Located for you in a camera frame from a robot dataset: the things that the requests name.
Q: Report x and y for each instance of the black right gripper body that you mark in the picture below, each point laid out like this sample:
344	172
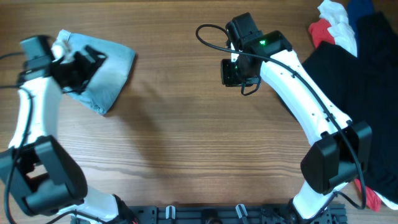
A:
233	74

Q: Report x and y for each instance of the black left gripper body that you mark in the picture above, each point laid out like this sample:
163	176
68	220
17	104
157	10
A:
79	71

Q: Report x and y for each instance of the light blue denim shorts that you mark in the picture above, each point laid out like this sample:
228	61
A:
107	83

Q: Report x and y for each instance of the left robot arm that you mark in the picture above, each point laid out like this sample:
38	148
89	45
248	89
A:
38	173

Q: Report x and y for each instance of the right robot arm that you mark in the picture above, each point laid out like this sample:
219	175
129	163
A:
339	148

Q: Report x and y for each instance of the red garment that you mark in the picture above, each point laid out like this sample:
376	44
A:
319	32

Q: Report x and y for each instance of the white garment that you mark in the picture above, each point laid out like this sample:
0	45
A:
340	30

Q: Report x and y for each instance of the black garment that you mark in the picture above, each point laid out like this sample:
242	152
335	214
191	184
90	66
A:
365	88

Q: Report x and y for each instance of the navy blue garment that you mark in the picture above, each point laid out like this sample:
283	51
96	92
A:
357	9

